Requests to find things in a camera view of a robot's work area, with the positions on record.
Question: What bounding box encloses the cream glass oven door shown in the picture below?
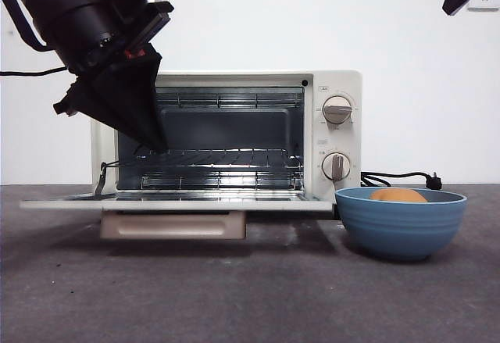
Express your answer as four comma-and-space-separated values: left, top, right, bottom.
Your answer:
20, 192, 334, 241

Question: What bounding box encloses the beige temperature knob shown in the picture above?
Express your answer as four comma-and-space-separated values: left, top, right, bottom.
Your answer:
322, 95, 354, 126

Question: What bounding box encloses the beige timer knob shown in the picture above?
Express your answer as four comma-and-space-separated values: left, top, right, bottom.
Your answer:
320, 151, 352, 182

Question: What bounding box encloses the brown potato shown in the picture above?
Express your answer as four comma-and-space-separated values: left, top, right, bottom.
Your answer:
370, 188, 429, 203

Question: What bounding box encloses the blue ribbed bowl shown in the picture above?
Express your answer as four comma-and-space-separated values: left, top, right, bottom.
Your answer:
334, 186, 469, 263

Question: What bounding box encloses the cream Toshiba toaster oven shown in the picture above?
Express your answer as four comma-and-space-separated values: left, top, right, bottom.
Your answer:
90, 70, 363, 219

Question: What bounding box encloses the pale grey left wrist camera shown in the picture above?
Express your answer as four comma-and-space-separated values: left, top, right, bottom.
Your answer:
134, 0, 175, 44

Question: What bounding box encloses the metal wire oven rack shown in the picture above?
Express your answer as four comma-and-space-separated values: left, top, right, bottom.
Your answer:
132, 148, 305, 170

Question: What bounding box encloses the thin black cable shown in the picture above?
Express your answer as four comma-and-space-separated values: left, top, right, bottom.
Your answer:
0, 67, 68, 78

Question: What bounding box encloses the black sleeved left arm cable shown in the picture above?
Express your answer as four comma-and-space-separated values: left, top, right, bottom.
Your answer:
0, 0, 54, 53

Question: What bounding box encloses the black power cable with plug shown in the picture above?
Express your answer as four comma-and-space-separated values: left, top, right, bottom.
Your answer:
359, 170, 444, 191

